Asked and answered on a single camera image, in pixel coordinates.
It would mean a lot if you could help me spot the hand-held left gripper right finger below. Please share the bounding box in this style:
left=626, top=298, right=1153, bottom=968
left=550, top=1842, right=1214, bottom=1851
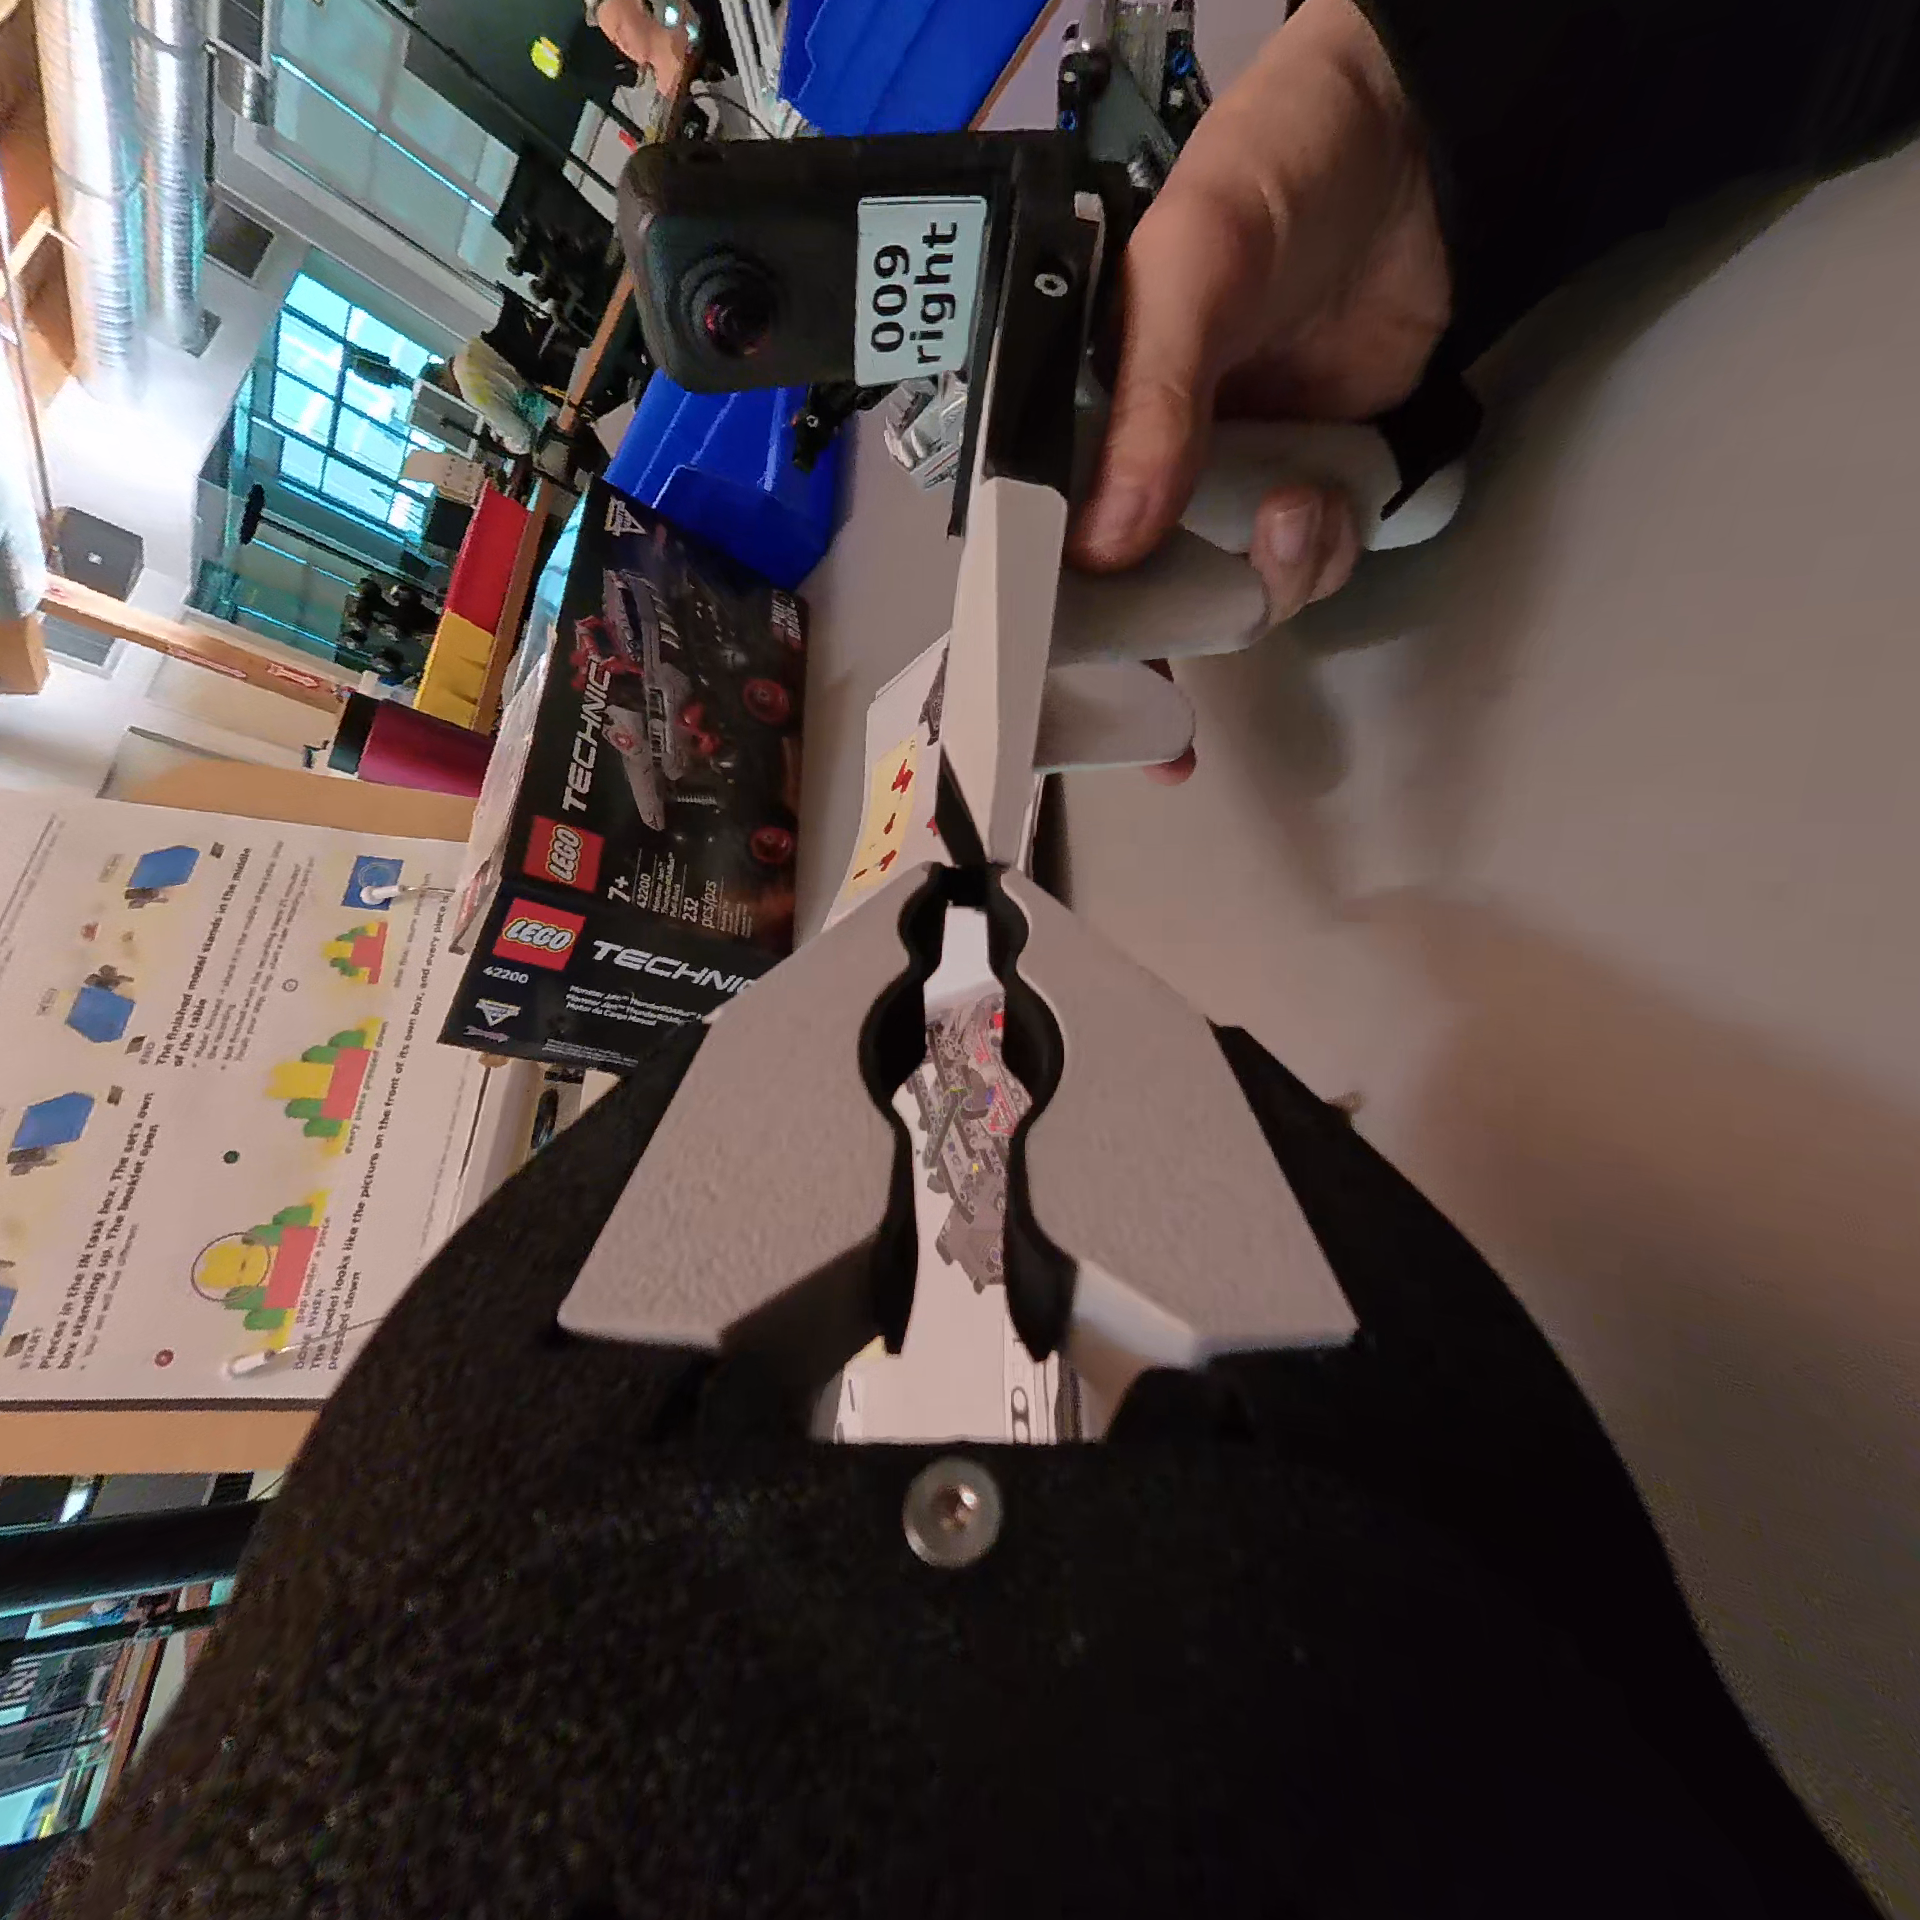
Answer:
left=983, top=868, right=1360, bottom=1438

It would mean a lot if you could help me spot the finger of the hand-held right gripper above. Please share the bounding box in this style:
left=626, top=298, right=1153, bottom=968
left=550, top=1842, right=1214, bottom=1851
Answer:
left=929, top=468, right=1076, bottom=873

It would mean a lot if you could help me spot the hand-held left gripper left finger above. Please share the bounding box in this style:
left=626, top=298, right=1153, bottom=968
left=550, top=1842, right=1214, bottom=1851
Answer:
left=557, top=866, right=963, bottom=1361

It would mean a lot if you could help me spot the white building instruction booklet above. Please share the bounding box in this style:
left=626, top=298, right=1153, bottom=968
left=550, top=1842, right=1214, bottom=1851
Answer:
left=817, top=628, right=1113, bottom=1445

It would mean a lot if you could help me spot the another person's forearm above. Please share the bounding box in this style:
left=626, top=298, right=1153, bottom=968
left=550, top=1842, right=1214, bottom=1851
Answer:
left=589, top=0, right=706, bottom=88

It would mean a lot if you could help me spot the person's right forearm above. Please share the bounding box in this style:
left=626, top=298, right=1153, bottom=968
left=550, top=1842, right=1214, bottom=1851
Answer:
left=1346, top=0, right=1920, bottom=521

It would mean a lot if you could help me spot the white desk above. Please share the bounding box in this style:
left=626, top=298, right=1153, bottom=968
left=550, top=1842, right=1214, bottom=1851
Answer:
left=804, top=0, right=1920, bottom=1920

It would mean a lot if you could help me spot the person's right hand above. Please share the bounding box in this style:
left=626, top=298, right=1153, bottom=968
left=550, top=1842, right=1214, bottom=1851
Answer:
left=1067, top=0, right=1461, bottom=791

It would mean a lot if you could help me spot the small blue storage bin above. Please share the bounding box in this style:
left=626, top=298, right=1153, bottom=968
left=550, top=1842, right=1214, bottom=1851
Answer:
left=601, top=366, right=860, bottom=592

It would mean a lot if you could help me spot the large blue storage bin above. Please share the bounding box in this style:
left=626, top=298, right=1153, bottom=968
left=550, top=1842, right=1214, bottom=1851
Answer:
left=780, top=0, right=1056, bottom=141

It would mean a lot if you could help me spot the black toy set box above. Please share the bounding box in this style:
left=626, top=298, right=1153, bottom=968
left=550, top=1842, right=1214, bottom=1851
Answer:
left=439, top=476, right=814, bottom=1076

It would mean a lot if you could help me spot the red storage bin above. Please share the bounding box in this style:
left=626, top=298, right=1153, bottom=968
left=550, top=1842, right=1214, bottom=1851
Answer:
left=447, top=485, right=553, bottom=635

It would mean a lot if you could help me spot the maroon tumbler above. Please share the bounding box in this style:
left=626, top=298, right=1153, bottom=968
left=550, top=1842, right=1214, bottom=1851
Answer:
left=331, top=698, right=497, bottom=799

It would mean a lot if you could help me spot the yellow storage bin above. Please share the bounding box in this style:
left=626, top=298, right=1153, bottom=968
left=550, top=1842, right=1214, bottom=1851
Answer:
left=413, top=612, right=506, bottom=732

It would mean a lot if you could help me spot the instruction poster on wooden board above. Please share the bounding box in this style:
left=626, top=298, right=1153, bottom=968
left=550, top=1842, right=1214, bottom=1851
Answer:
left=0, top=726, right=513, bottom=1479

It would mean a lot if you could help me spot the black speaker box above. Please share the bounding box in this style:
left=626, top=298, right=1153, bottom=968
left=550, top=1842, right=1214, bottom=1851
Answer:
left=51, top=506, right=149, bottom=599

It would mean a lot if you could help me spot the silver ventilation duct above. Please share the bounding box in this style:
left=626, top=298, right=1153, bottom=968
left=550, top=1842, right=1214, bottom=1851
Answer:
left=57, top=0, right=220, bottom=361

